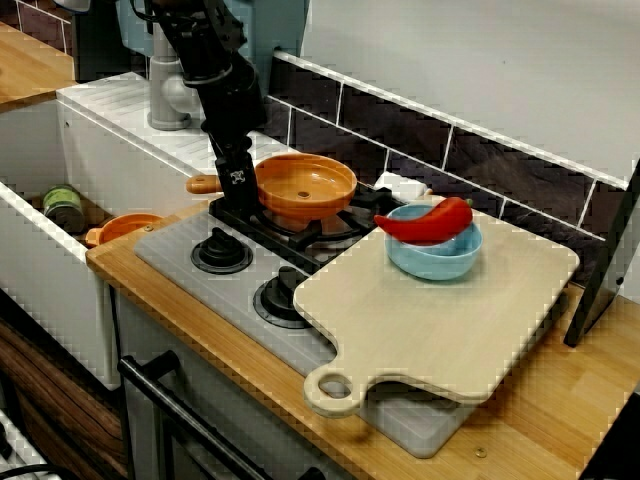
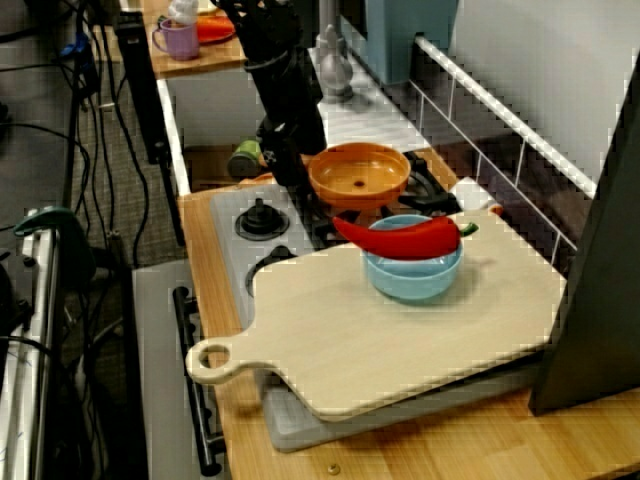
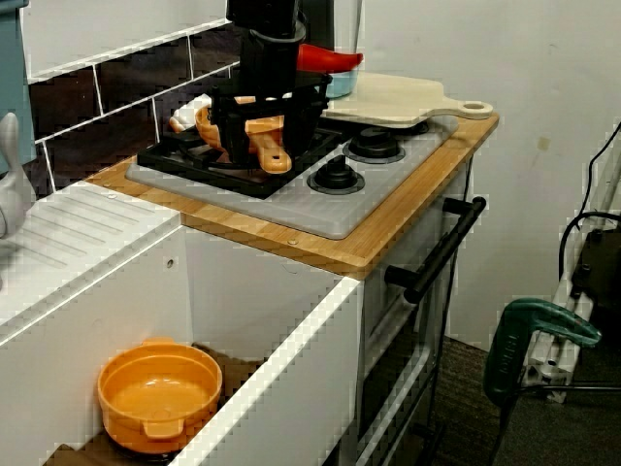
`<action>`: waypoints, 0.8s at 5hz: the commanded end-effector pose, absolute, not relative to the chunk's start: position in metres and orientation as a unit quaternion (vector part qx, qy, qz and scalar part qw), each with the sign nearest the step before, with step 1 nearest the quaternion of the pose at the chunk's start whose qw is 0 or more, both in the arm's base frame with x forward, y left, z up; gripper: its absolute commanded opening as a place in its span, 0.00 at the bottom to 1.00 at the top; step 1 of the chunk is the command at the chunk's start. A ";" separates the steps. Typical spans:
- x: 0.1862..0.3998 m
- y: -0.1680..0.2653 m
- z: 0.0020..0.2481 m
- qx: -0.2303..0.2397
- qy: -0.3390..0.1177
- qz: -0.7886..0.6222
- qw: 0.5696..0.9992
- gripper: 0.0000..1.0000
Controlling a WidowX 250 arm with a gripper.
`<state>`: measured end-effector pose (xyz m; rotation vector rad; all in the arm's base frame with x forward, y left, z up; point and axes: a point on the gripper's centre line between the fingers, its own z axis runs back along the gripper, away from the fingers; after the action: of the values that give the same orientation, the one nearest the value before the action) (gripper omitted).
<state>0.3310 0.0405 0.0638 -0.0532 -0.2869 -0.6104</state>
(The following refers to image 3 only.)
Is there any orange plastic frying pan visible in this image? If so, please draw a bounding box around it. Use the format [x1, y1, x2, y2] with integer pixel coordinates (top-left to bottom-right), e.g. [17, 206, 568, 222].
[193, 95, 294, 175]

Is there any black box on frame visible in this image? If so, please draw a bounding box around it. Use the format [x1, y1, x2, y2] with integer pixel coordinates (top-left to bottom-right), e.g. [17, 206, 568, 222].
[572, 227, 621, 307]

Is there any orange plastic pot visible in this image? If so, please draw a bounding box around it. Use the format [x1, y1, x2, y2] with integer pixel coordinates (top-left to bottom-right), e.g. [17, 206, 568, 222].
[96, 338, 224, 452]

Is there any grey toy oven front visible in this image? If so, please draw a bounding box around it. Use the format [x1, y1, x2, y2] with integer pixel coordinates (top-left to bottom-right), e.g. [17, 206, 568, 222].
[356, 159, 474, 466]

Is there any grey toy stove top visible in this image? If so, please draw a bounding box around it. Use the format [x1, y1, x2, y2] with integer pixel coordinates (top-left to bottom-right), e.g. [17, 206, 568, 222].
[125, 114, 460, 240]

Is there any dark tile backsplash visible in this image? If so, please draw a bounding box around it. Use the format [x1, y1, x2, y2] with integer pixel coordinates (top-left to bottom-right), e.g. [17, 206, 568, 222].
[21, 0, 244, 193]

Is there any light blue plastic bowl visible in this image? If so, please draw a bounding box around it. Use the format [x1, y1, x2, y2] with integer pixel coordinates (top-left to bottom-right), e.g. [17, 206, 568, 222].
[325, 67, 360, 100]

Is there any black stove knob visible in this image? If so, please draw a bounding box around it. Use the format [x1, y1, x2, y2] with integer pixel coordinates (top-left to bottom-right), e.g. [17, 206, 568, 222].
[343, 126, 407, 164]
[308, 158, 366, 195]

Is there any white orange salt shaker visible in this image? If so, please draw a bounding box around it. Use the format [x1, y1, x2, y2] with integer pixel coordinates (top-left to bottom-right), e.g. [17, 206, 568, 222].
[168, 94, 214, 133]

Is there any white toy sink unit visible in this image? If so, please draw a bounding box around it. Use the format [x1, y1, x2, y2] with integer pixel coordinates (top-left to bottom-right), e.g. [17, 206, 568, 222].
[0, 182, 365, 466]

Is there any aluminium frame profile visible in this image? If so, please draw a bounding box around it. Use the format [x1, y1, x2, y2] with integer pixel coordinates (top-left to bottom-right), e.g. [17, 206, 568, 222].
[526, 145, 621, 404]

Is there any black cable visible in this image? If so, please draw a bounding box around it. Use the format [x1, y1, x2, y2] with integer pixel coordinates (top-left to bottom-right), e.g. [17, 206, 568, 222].
[557, 120, 621, 292]

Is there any black burner grate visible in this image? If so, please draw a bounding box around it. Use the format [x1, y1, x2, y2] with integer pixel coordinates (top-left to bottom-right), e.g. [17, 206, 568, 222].
[137, 116, 350, 200]

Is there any wooden countertop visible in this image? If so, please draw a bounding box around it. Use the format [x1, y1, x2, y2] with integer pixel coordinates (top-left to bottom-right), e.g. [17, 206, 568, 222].
[86, 114, 501, 281]

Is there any grey toy faucet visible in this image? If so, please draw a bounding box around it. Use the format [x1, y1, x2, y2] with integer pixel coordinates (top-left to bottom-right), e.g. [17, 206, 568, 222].
[0, 112, 38, 239]

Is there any green clamp tool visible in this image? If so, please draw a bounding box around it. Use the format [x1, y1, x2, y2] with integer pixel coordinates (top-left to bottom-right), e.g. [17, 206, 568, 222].
[483, 298, 603, 409]

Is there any wooden cutting board with handle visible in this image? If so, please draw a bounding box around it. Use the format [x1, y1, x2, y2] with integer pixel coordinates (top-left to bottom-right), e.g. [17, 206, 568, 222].
[319, 71, 495, 131]

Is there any black oven door handle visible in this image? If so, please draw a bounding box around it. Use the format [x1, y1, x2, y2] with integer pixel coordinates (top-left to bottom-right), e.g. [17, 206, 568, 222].
[385, 196, 487, 302]

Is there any teal box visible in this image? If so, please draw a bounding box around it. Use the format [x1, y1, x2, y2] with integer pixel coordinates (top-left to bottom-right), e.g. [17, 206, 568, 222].
[0, 0, 38, 176]

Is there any red chili pepper toy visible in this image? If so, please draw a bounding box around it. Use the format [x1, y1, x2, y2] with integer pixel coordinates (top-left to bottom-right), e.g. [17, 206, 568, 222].
[296, 43, 365, 74]

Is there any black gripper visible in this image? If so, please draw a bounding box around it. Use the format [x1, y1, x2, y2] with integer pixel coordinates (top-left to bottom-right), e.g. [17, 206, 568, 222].
[208, 79, 333, 162]

